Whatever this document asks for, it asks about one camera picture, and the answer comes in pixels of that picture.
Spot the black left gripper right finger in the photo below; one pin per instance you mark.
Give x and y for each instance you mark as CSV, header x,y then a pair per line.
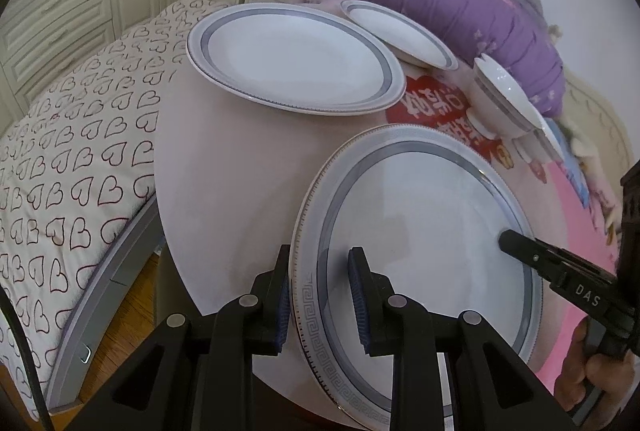
x,y
377,323

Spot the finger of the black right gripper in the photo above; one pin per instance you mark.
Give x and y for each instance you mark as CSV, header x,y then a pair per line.
x,y
549,262

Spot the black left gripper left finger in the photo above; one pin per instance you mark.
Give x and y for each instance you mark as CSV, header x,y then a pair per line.
x,y
270,326

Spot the large plate with patterned rim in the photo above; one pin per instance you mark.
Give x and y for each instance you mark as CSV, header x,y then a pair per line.
x,y
427,211

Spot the white bowl grey band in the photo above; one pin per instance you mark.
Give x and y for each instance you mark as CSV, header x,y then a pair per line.
x,y
499,108

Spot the person's right hand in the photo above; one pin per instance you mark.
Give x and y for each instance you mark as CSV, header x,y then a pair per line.
x,y
615,379

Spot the pink blanket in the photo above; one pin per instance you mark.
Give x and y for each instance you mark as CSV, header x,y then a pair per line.
x,y
557,216

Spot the medium grey-rimmed plate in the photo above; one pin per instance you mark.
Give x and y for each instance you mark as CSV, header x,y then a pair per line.
x,y
296,58

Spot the heart pattern bed sheet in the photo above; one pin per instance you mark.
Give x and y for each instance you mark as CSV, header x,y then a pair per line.
x,y
79,166

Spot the small grey-rimmed plate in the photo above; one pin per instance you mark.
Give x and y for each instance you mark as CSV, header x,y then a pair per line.
x,y
407,39

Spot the grey bed frame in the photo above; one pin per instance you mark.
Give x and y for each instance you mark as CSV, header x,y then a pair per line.
x,y
107,287

